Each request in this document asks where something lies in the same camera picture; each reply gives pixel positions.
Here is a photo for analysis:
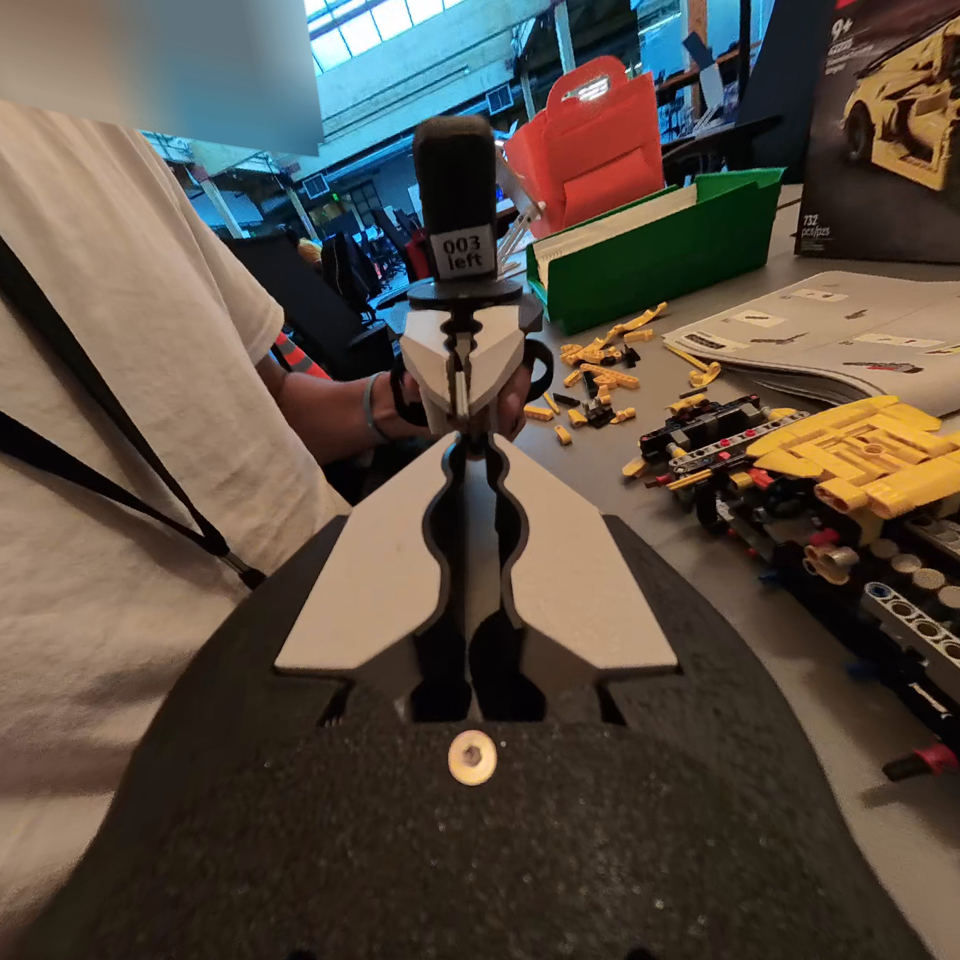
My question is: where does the green storage bin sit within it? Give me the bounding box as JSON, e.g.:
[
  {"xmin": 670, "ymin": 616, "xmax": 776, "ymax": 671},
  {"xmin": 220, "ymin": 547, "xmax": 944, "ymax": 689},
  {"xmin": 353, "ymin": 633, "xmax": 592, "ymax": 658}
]
[{"xmin": 525, "ymin": 166, "xmax": 787, "ymax": 336}]

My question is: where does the blue wristband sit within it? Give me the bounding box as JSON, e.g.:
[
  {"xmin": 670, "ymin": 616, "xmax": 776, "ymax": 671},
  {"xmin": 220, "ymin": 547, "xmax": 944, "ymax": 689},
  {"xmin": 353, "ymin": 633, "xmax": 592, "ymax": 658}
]
[{"xmin": 362, "ymin": 371, "xmax": 391, "ymax": 444}]

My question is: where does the document holder stand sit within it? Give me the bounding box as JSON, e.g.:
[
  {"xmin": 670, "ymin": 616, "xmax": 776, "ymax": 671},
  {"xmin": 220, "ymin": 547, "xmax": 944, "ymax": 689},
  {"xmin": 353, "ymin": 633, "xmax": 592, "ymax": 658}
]
[{"xmin": 493, "ymin": 148, "xmax": 550, "ymax": 267}]

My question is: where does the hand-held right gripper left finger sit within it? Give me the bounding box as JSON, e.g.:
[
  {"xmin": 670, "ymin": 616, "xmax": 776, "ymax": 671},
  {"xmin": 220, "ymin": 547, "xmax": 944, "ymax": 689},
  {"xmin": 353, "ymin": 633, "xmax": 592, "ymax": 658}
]
[{"xmin": 274, "ymin": 433, "xmax": 460, "ymax": 714}]

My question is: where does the person's left forearm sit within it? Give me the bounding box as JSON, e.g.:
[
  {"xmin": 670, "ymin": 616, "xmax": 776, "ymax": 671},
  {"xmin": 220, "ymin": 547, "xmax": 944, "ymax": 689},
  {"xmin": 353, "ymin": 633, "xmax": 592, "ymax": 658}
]
[{"xmin": 258, "ymin": 358, "xmax": 376, "ymax": 466}]

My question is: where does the red storage bin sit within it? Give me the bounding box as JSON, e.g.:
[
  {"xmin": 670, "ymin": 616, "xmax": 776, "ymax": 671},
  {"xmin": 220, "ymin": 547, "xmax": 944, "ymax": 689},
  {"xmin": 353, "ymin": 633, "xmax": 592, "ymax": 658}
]
[{"xmin": 504, "ymin": 56, "xmax": 666, "ymax": 240}]

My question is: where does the person's left hand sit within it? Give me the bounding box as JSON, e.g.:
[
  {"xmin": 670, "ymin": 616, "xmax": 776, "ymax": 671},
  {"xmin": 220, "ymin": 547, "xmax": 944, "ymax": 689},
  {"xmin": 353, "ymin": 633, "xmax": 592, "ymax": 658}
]
[{"xmin": 371, "ymin": 363, "xmax": 532, "ymax": 444}]

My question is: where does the open instruction booklet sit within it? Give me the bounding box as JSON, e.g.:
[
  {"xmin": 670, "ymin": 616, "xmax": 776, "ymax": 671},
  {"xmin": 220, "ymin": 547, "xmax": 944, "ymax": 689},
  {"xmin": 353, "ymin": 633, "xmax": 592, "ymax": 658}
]
[{"xmin": 661, "ymin": 270, "xmax": 960, "ymax": 417}]

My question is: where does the orange traffic cone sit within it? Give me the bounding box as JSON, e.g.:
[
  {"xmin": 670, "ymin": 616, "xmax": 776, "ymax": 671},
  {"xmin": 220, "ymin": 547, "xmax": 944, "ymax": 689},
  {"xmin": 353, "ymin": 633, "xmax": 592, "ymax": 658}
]
[{"xmin": 272, "ymin": 332, "xmax": 333, "ymax": 381}]

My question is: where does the black lanyard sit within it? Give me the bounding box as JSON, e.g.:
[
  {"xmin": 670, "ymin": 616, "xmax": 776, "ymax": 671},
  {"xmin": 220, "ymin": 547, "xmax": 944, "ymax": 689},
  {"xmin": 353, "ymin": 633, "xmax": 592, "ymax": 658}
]
[{"xmin": 0, "ymin": 236, "xmax": 268, "ymax": 591}]

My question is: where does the yellow piece with long rod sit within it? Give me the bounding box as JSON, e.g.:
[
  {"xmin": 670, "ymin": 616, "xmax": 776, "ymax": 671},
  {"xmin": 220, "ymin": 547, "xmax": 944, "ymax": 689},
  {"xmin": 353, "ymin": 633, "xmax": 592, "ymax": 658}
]
[{"xmin": 663, "ymin": 341, "xmax": 723, "ymax": 390}]

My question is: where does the pile of loose building pieces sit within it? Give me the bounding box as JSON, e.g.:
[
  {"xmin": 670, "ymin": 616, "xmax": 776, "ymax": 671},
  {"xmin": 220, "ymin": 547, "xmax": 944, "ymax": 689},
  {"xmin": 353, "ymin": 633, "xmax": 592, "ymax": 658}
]
[{"xmin": 523, "ymin": 302, "xmax": 670, "ymax": 447}]

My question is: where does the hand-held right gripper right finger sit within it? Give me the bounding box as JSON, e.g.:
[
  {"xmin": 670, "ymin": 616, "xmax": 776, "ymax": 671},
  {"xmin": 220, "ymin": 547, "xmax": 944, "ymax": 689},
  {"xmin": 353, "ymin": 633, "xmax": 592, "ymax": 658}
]
[{"xmin": 486, "ymin": 435, "xmax": 680, "ymax": 695}]

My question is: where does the grey desk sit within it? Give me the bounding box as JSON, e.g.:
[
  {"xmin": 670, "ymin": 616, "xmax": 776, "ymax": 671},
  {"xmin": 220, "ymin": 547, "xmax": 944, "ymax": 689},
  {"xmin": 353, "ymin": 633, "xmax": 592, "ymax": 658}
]
[{"xmin": 516, "ymin": 183, "xmax": 960, "ymax": 960}]

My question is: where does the partly built yellow toy car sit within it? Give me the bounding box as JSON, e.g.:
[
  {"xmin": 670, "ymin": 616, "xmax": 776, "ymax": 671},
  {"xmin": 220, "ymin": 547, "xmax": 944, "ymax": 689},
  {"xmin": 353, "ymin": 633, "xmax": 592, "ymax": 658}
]
[{"xmin": 621, "ymin": 393, "xmax": 960, "ymax": 783}]

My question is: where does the toy car box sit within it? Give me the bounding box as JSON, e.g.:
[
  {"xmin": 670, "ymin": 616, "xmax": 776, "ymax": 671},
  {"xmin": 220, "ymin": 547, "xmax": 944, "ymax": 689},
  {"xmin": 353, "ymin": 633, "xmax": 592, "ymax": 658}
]
[{"xmin": 793, "ymin": 0, "xmax": 960, "ymax": 264}]

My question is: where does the white t-shirt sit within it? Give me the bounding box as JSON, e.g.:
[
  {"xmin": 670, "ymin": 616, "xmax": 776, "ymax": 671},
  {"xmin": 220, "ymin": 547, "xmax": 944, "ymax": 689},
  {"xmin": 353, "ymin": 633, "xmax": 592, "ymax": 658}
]
[{"xmin": 0, "ymin": 101, "xmax": 354, "ymax": 927}]

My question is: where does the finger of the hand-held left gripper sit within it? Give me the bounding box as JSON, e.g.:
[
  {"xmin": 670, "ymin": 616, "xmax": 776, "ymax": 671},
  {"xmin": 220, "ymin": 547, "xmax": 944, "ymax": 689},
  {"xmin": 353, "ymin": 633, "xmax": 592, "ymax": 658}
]
[
  {"xmin": 399, "ymin": 311, "xmax": 460, "ymax": 438},
  {"xmin": 466, "ymin": 307, "xmax": 526, "ymax": 425}
]

